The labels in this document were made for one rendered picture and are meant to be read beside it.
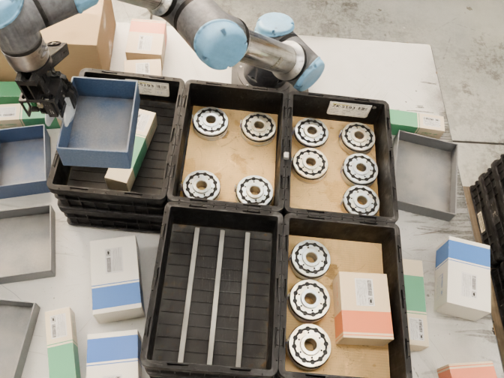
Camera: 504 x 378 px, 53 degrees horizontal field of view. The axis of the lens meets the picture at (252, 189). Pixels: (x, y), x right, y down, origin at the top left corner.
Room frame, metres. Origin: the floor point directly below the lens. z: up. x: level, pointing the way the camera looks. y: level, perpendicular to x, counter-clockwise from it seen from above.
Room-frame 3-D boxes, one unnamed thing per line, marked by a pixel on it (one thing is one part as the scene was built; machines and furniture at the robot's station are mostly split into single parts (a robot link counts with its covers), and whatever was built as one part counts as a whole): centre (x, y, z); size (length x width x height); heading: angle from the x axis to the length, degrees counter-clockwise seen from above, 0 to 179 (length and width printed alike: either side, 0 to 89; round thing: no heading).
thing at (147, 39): (1.24, 0.45, 0.74); 0.16 x 0.12 x 0.07; 8
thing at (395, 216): (0.81, -0.22, 0.92); 0.40 x 0.30 x 0.02; 6
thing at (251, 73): (1.20, 0.03, 0.80); 0.15 x 0.15 x 0.10
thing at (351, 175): (0.81, -0.30, 0.86); 0.10 x 0.10 x 0.01
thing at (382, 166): (0.81, -0.22, 0.87); 0.40 x 0.30 x 0.11; 6
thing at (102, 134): (0.64, 0.37, 1.11); 0.20 x 0.15 x 0.07; 9
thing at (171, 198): (0.78, 0.08, 0.92); 0.40 x 0.30 x 0.02; 6
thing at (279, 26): (1.20, 0.02, 0.91); 0.13 x 0.12 x 0.14; 45
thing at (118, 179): (0.73, 0.35, 0.86); 0.24 x 0.06 x 0.06; 176
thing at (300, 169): (0.80, -0.15, 0.86); 0.10 x 0.10 x 0.01
